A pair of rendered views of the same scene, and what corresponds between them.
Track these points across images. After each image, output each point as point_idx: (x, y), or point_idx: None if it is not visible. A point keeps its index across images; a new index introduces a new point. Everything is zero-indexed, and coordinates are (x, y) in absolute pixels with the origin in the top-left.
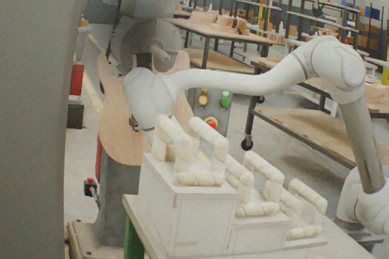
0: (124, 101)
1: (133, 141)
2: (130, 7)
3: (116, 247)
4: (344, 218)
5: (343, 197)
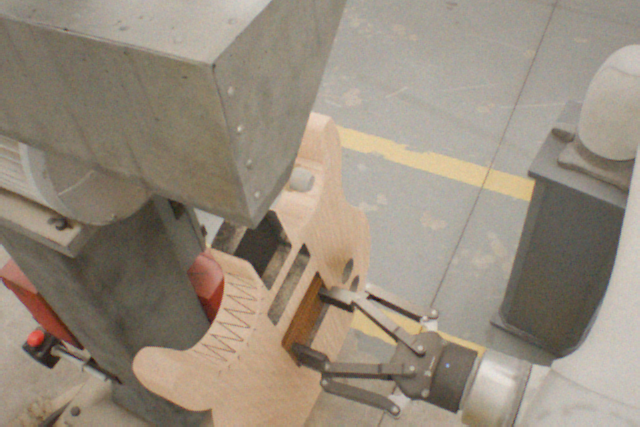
0: (269, 358)
1: (306, 378)
2: (155, 161)
3: (210, 414)
4: (627, 156)
5: (619, 129)
